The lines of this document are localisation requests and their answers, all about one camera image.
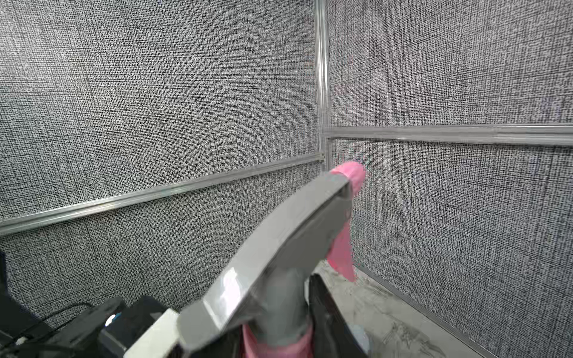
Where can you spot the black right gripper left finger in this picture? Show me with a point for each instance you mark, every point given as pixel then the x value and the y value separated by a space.
pixel 229 345

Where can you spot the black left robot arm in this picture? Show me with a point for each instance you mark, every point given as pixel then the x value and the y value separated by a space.
pixel 71 331

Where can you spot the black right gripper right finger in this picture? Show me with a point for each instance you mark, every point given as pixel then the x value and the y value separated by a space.
pixel 332 336

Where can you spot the small round white can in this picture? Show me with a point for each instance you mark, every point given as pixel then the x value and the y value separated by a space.
pixel 361 337

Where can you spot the grey pink spray nozzle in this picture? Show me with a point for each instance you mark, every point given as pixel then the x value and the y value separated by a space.
pixel 262 286

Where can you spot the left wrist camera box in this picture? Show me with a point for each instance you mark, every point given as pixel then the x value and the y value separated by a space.
pixel 144 329

